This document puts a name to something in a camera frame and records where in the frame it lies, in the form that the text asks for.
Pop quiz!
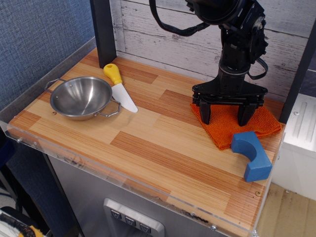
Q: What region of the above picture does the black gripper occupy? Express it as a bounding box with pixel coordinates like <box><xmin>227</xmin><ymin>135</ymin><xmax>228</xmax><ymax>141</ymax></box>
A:
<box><xmin>192</xmin><ymin>70</ymin><xmax>268</xmax><ymax>126</ymax></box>

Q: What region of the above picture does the orange towel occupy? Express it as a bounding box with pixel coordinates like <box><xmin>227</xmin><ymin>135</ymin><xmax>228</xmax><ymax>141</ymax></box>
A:
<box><xmin>201</xmin><ymin>105</ymin><xmax>282</xmax><ymax>150</ymax></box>

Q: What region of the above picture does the blue arch wooden block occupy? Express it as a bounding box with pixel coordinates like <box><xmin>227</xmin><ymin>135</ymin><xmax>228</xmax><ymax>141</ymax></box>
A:
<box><xmin>231</xmin><ymin>131</ymin><xmax>273</xmax><ymax>182</ymax></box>

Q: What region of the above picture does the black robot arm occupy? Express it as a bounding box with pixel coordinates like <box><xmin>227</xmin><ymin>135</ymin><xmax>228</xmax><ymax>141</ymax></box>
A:
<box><xmin>187</xmin><ymin>0</ymin><xmax>268</xmax><ymax>126</ymax></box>

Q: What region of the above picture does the stainless steel colander bowl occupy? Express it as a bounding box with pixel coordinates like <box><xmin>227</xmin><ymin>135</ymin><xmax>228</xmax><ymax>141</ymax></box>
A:
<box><xmin>44</xmin><ymin>76</ymin><xmax>121</xmax><ymax>120</ymax></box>

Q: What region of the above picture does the white ribbed appliance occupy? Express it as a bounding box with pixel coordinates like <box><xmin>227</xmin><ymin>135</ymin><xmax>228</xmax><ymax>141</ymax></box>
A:
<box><xmin>272</xmin><ymin>94</ymin><xmax>316</xmax><ymax>200</ymax></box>

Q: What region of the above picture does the silver button control panel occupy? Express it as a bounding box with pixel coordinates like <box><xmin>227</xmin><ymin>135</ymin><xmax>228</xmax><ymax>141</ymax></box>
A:
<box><xmin>103</xmin><ymin>198</ymin><xmax>165</xmax><ymax>237</ymax></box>

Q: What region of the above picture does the stainless steel cabinet front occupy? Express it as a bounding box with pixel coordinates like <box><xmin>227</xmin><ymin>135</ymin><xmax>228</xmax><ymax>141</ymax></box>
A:
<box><xmin>46</xmin><ymin>154</ymin><xmax>233</xmax><ymax>237</ymax></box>

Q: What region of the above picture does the clear acrylic edge guard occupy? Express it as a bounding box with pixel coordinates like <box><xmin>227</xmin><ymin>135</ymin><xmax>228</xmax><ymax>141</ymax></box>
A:
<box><xmin>0</xmin><ymin>120</ymin><xmax>287</xmax><ymax>237</ymax></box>

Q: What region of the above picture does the yellow object bottom left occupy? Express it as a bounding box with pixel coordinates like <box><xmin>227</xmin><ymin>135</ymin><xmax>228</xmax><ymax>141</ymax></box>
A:
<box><xmin>19</xmin><ymin>226</ymin><xmax>44</xmax><ymax>237</ymax></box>

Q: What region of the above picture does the dark right vertical post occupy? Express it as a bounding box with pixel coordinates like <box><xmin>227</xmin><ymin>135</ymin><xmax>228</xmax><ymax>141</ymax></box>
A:
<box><xmin>279</xmin><ymin>20</ymin><xmax>316</xmax><ymax>123</ymax></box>

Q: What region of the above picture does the dark vertical post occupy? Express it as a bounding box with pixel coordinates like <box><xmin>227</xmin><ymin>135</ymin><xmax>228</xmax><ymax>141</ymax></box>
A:
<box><xmin>90</xmin><ymin>0</ymin><xmax>117</xmax><ymax>68</ymax></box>
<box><xmin>279</xmin><ymin>20</ymin><xmax>316</xmax><ymax>123</ymax></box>

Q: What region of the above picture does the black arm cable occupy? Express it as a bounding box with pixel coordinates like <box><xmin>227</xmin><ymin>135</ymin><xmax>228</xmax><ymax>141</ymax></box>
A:
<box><xmin>149</xmin><ymin>0</ymin><xmax>207</xmax><ymax>37</ymax></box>

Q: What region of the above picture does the yellow handled toy knife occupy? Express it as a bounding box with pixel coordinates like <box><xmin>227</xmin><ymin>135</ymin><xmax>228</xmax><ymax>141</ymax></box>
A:
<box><xmin>103</xmin><ymin>64</ymin><xmax>138</xmax><ymax>113</ymax></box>

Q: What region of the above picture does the dark left vertical post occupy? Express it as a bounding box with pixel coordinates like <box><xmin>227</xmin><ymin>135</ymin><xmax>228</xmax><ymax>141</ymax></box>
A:
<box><xmin>90</xmin><ymin>0</ymin><xmax>117</xmax><ymax>68</ymax></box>

